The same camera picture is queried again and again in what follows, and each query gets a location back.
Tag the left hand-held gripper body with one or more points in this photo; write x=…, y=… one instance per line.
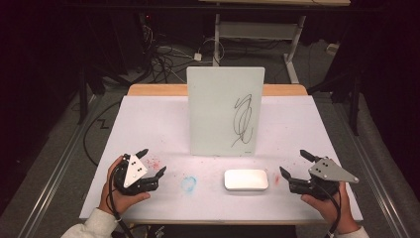
x=133, y=172

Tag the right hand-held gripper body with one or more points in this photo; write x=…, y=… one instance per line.
x=325, y=173

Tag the white rounded whiteboard eraser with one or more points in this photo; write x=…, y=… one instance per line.
x=246, y=180

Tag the white whiteboard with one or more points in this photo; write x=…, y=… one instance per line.
x=214, y=112

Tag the person's left hand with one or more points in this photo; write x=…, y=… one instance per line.
x=127, y=200

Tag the person's right hand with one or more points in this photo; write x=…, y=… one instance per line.
x=333, y=208

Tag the white paper table cover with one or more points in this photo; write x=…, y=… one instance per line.
x=152, y=132

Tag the black stand leg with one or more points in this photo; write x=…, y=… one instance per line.
x=355, y=109
x=82, y=99

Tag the white power strip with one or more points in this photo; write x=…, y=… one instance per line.
x=333, y=48

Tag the small white power adapter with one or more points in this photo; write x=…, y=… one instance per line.
x=197, y=57

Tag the aluminium floor rail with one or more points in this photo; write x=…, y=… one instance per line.
x=56, y=172
x=376, y=185

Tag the white metal desk frame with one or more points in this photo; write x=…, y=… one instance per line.
x=257, y=30

